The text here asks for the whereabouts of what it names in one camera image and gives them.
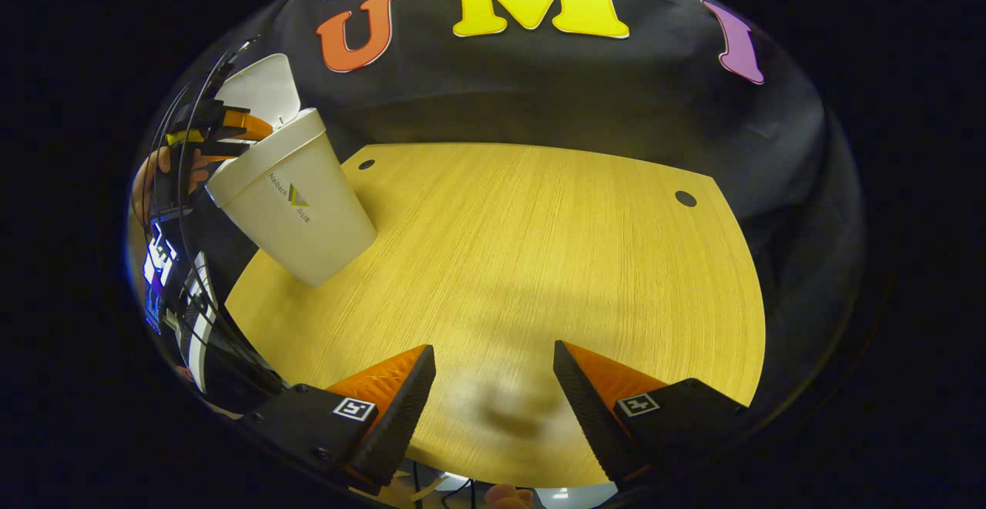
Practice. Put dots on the computer monitor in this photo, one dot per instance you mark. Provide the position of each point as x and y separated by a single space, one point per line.
158 262

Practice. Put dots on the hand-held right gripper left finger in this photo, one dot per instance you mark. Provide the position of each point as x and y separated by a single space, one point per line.
400 416

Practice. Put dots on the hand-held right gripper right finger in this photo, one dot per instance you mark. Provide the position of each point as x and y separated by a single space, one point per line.
589 416

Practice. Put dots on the white desktop garbage bin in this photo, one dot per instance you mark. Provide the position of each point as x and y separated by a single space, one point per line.
308 216

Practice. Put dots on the black backdrop cloth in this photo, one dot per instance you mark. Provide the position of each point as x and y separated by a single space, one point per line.
539 93

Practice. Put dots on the wooden desktop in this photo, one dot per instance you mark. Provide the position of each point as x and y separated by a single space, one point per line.
539 247

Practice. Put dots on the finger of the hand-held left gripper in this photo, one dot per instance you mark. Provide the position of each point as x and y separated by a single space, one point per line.
246 125
219 149

